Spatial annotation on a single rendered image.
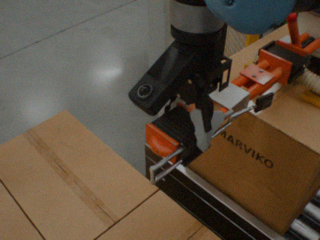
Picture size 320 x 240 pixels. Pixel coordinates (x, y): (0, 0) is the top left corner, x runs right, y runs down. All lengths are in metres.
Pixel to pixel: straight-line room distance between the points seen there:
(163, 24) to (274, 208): 1.30
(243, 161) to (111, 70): 1.91
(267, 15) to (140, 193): 0.92
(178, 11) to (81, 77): 2.28
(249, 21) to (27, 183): 1.08
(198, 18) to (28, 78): 2.45
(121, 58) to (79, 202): 1.87
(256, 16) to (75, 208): 0.95
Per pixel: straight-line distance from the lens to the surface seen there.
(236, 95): 0.65
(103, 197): 1.16
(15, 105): 2.56
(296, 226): 1.16
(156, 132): 0.55
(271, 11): 0.32
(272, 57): 0.78
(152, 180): 0.52
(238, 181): 1.03
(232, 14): 0.30
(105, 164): 1.25
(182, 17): 0.43
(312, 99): 0.93
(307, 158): 0.83
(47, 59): 3.00
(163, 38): 2.01
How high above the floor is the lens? 1.48
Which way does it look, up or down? 42 degrees down
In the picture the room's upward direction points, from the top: straight up
